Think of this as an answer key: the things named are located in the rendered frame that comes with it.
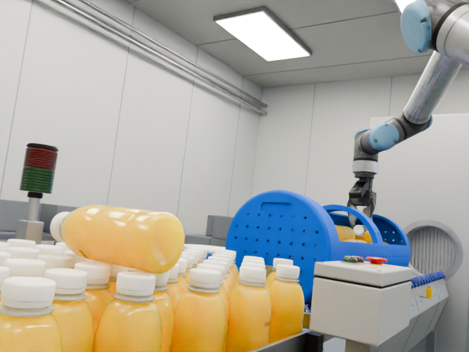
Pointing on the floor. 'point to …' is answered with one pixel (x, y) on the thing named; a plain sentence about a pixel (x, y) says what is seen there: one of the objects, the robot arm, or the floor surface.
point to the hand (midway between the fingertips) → (359, 227)
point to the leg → (430, 341)
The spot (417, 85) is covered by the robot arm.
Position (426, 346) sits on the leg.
